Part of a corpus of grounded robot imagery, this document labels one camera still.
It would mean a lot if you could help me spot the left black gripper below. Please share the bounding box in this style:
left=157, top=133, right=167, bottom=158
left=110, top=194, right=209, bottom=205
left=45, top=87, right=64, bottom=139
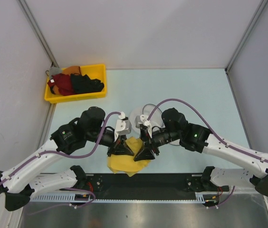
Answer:
left=86, top=127, right=134, bottom=157

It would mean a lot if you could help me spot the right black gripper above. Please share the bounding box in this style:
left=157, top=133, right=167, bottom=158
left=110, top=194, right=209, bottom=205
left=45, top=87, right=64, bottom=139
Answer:
left=134, top=128, right=181, bottom=162

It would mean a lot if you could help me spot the yellow bra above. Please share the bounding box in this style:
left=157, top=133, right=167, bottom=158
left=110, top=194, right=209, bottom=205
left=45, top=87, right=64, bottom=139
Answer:
left=107, top=137, right=151, bottom=177

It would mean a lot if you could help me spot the white mesh laundry bag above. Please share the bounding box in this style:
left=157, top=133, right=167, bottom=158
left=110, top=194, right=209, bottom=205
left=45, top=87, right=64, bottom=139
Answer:
left=128, top=103, right=181, bottom=146

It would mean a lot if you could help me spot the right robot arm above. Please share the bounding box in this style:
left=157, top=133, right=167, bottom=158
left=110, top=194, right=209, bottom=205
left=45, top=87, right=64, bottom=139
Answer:
left=134, top=108, right=268, bottom=197

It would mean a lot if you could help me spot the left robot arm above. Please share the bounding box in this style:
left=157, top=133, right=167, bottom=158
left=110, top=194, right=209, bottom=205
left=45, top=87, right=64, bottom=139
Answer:
left=0, top=106, right=133, bottom=211

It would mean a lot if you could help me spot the black garment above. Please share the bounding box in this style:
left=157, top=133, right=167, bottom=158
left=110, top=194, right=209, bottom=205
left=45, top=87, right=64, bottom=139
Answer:
left=70, top=74, right=105, bottom=94

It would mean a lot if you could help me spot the yellow plastic bin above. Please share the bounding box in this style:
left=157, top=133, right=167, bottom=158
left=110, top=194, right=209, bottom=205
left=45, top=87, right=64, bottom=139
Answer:
left=44, top=64, right=107, bottom=104

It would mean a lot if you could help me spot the dark red garment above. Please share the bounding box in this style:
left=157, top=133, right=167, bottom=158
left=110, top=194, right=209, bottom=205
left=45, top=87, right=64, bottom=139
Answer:
left=47, top=73, right=76, bottom=96

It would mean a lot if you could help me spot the orange garment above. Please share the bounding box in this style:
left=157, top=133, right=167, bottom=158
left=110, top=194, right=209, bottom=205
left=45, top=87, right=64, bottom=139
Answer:
left=52, top=66, right=82, bottom=95

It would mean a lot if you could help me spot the grey garment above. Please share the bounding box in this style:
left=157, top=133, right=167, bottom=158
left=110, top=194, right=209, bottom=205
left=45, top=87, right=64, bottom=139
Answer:
left=48, top=66, right=63, bottom=77

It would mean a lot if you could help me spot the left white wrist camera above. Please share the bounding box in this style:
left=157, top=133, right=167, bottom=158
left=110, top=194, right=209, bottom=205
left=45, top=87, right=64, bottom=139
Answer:
left=114, top=112, right=132, bottom=141

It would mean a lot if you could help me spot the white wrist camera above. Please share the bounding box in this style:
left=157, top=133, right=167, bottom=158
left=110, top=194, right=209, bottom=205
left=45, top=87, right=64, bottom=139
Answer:
left=134, top=114, right=153, bottom=138
left=114, top=112, right=132, bottom=141

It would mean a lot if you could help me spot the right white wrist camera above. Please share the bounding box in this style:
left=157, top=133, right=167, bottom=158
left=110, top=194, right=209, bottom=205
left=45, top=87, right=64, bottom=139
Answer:
left=134, top=114, right=153, bottom=138

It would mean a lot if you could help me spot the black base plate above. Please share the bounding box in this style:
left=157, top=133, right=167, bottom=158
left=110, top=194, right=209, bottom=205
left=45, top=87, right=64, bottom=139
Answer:
left=82, top=173, right=220, bottom=193

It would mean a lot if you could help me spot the white slotted cable duct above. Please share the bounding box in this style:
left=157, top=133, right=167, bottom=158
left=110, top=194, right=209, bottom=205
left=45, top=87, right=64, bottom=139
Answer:
left=26, top=191, right=220, bottom=204

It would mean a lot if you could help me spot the left aluminium frame post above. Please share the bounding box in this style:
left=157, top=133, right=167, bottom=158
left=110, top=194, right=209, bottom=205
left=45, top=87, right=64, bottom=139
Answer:
left=16, top=0, right=58, bottom=67

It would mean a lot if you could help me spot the aluminium frame post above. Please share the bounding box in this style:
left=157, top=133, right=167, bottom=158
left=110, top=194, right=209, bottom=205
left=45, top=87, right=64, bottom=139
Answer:
left=225, top=0, right=268, bottom=71
left=16, top=0, right=58, bottom=67

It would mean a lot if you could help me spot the right aluminium frame post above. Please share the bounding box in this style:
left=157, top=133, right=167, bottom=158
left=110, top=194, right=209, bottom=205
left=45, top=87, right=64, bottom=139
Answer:
left=225, top=0, right=268, bottom=71

